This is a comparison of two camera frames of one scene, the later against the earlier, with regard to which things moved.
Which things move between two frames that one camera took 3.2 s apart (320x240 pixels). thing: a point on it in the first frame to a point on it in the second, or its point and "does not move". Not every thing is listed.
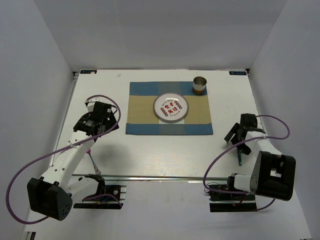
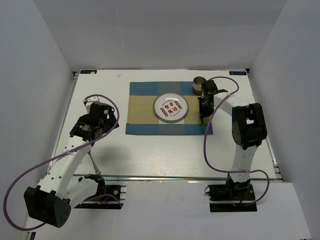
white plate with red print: x=170 y=107 does not move
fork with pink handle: x=97 y=171 does not move
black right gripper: x=233 y=130 to x=204 y=113
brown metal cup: x=199 y=85 does not move
